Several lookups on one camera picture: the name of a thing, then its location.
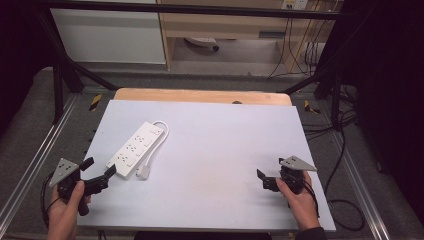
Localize person's left hand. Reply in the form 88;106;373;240
46;179;92;232

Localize wooden table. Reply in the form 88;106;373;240
113;87;293;107

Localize white power strip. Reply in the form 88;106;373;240
105;121;166;181

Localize black floor cable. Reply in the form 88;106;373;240
301;84;367;232

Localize person's dark clothing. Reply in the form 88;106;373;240
133;231;273;240

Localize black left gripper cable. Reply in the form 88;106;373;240
40;172;62;228

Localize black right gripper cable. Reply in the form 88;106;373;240
301;179;321;218

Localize white chair base with caster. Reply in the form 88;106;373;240
185;36;221;52

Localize person's right hand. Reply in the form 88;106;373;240
275;171;322;232

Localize black slanted frame strut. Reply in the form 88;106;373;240
283;49;344;96
35;9;120;92

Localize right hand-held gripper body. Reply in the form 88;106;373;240
262;155;318;195

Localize black upright frame post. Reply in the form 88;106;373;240
52;62;65;125
331;68;342;130

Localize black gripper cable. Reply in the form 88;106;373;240
40;172;62;228
301;179;321;218

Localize white power cable with plug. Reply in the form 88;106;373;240
135;119;170;181

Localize white wall socket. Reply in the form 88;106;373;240
281;0;310;11

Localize aluminium rail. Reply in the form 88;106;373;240
332;129;392;240
0;94;80;219

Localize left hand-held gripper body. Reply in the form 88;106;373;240
49;158;110;217

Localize black curtain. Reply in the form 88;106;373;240
0;0;56;134
336;0;424;221

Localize black horizontal frame bar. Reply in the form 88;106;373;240
33;1;355;20

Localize yellow black tape strip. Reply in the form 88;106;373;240
303;99;322;115
88;93;103;112

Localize hanging black cables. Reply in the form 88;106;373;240
267;13;329;80

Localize pale table cover board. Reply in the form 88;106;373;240
77;99;337;233

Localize white cabinet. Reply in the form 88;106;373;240
49;7;167;65

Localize wooden desk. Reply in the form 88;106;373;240
156;0;336;73

